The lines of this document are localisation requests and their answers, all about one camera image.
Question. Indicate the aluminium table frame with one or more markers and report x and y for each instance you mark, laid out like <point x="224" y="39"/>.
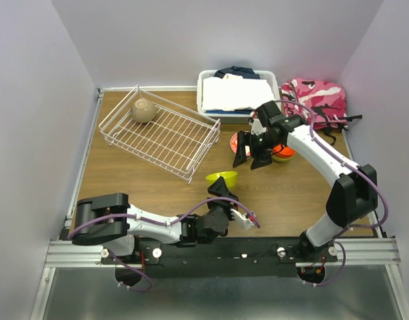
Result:
<point x="76" y="285"/>

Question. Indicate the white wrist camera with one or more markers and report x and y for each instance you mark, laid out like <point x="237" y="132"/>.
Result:
<point x="245" y="220"/>
<point x="256" y="128"/>

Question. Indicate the white plastic laundry basket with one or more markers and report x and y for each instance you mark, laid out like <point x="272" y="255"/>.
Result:
<point x="240" y="116"/>

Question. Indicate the pink camouflage garment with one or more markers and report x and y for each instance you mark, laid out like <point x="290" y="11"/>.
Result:
<point x="326" y="100"/>

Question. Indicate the lime green bowl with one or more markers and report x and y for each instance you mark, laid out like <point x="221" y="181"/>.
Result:
<point x="230" y="178"/>
<point x="281" y="158"/>

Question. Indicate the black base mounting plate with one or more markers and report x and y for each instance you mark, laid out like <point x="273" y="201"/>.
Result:
<point x="224" y="257"/>

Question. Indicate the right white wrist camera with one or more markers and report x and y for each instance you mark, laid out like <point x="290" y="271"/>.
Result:
<point x="256" y="128"/>

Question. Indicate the beige bowl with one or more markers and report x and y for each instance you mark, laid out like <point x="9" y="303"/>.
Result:
<point x="143" y="110"/>

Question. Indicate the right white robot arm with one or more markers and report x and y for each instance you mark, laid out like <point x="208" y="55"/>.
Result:
<point x="353" y="187"/>

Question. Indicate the white folded cloth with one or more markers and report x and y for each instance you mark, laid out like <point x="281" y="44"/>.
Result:
<point x="233" y="94"/>

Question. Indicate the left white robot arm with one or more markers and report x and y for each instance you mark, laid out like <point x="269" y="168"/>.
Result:
<point x="111" y="221"/>

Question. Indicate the white bowl orange pattern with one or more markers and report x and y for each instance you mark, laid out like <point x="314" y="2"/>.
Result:
<point x="233" y="146"/>

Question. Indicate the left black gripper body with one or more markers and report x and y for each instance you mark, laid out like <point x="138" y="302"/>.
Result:
<point x="223" y="206"/>

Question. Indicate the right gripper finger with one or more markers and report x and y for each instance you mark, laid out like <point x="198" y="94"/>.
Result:
<point x="261" y="160"/>
<point x="243" y="141"/>

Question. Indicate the white wire dish rack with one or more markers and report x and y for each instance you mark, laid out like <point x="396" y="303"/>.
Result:
<point x="177" y="139"/>

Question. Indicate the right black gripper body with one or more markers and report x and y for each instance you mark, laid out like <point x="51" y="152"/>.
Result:
<point x="265" y="139"/>

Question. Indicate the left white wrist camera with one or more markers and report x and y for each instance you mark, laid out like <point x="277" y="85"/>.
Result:
<point x="245" y="220"/>

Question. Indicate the dark blue clothes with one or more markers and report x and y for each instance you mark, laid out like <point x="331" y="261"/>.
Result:
<point x="235" y="72"/>

